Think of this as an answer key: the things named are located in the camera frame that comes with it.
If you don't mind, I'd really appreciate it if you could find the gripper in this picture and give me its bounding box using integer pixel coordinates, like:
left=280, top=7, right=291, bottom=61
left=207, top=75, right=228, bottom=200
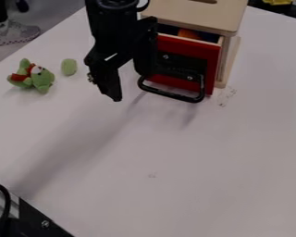
left=82, top=16, right=160, bottom=103

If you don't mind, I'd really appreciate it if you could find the small green toy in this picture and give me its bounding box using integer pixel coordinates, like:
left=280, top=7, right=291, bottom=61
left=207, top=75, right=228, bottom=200
left=60, top=58, right=80, bottom=77

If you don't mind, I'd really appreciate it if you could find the orange toy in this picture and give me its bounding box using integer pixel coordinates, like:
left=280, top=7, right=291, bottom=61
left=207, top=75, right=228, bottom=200
left=176, top=28, right=205, bottom=42

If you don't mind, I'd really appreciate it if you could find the green plush animal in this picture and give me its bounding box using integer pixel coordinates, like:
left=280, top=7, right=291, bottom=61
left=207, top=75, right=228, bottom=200
left=6, top=57, right=57, bottom=94

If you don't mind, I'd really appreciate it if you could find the wooden cabinet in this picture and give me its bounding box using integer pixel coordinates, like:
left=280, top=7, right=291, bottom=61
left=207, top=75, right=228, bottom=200
left=139, top=0, right=251, bottom=90

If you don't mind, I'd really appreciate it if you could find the person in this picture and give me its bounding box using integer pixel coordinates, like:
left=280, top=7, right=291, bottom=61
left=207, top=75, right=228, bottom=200
left=0, top=0, right=43, bottom=47

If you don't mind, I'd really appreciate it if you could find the yellow object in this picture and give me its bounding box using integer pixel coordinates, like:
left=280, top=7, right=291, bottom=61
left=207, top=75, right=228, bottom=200
left=260, top=0, right=296, bottom=6

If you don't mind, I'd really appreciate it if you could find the red drawer with black handle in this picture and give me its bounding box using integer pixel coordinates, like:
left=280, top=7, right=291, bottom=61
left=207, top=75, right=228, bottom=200
left=135, top=31, right=225, bottom=105

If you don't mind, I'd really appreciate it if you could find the black cable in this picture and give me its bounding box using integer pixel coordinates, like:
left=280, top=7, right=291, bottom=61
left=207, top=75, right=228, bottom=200
left=0, top=181, right=13, bottom=224

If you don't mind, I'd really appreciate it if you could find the black metal mount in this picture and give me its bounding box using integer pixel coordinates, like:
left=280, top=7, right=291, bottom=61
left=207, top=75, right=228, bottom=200
left=0, top=197, right=76, bottom=237

